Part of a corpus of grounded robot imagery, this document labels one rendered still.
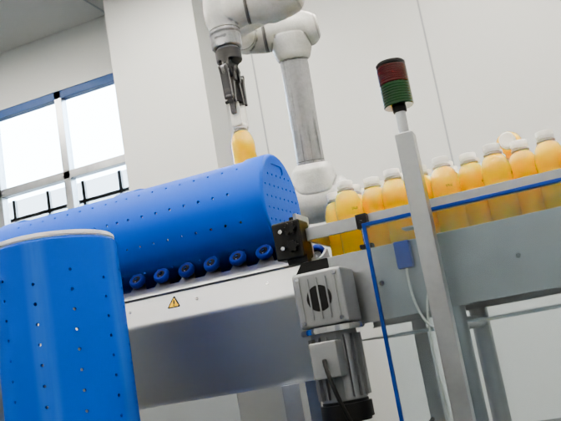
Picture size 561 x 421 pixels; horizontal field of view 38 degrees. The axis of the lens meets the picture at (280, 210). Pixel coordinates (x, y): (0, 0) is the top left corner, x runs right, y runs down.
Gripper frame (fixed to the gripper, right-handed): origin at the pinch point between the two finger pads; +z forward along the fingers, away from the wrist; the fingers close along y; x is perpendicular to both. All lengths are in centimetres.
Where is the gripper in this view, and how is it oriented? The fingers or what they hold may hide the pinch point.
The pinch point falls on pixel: (239, 116)
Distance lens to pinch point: 231.3
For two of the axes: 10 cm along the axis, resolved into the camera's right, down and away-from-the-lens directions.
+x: 9.2, -2.2, -3.3
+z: 1.7, 9.7, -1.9
